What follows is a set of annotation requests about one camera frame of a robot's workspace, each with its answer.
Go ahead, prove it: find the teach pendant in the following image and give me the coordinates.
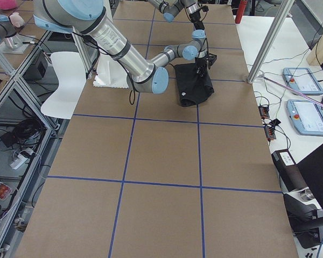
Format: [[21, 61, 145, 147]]
[[283, 67, 323, 96], [286, 99, 323, 137]]

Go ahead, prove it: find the upper teach pendant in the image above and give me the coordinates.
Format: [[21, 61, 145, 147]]
[[283, 67, 323, 96]]

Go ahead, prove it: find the lower teach pendant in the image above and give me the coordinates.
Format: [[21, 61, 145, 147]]
[[286, 99, 323, 137]]

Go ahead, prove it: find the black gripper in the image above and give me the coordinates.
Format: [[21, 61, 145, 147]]
[[195, 56, 208, 71], [190, 10, 205, 30]]

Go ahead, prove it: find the black monitor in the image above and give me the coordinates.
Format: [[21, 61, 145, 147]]
[[297, 144, 323, 209]]

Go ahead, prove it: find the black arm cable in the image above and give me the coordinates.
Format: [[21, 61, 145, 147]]
[[128, 87, 137, 106]]

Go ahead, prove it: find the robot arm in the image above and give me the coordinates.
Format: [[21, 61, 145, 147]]
[[33, 1, 208, 94], [147, 0, 205, 30]]

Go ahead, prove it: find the red fire extinguisher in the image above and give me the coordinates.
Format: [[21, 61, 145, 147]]
[[235, 0, 248, 24]]

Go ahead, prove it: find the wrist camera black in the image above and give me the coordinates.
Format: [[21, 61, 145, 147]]
[[200, 5, 209, 12], [206, 53, 217, 66]]

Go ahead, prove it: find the white plastic chair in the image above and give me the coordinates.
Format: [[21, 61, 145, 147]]
[[40, 52, 87, 119]]

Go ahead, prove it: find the aluminium frame post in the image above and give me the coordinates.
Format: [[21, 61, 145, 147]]
[[247, 0, 294, 84]]

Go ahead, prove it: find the black graphic t-shirt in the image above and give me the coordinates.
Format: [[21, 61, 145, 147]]
[[174, 63, 214, 107]]

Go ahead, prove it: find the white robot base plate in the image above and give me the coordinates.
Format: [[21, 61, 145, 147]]
[[93, 54, 129, 89]]

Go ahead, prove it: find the metal reacher grabber tool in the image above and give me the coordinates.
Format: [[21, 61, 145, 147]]
[[257, 75, 323, 108]]

